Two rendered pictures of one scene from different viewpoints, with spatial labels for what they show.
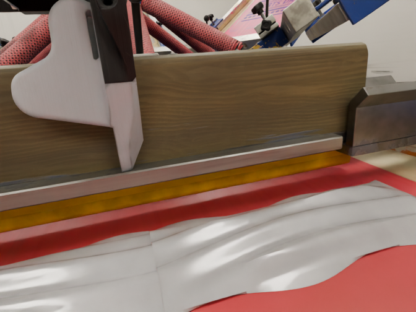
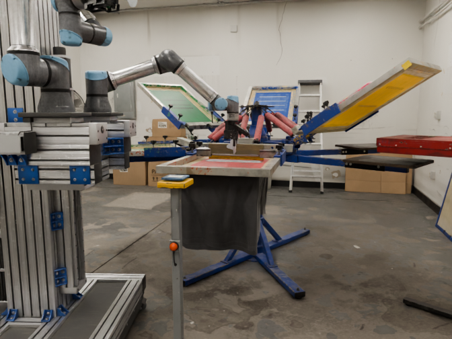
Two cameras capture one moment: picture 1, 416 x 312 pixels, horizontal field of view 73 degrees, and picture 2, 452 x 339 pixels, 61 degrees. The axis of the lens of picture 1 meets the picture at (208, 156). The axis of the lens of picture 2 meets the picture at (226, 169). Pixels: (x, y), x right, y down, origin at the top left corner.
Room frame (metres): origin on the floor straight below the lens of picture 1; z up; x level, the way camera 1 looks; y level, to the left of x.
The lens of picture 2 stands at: (-2.00, -1.09, 1.26)
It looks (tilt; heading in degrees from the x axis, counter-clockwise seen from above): 8 degrees down; 29
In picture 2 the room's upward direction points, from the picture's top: straight up
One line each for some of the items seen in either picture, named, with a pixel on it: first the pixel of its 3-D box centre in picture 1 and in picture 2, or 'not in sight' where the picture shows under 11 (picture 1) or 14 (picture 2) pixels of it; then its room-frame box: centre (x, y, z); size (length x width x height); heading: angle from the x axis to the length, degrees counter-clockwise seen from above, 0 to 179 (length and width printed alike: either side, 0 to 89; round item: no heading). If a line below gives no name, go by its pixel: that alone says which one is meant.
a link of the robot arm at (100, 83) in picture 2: not in sight; (96, 82); (-0.42, 0.61, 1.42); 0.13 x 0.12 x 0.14; 39
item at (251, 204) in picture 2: not in sight; (216, 212); (-0.29, -0.08, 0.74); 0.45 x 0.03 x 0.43; 106
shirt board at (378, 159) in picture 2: not in sight; (327, 160); (0.84, -0.37, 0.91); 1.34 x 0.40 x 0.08; 76
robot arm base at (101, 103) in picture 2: not in sight; (97, 103); (-0.42, 0.61, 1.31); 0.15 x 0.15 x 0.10
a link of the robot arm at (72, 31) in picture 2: not in sight; (74, 30); (-0.98, 0.11, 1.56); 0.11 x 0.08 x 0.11; 1
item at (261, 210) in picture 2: not in sight; (261, 204); (-0.01, -0.22, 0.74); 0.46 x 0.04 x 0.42; 16
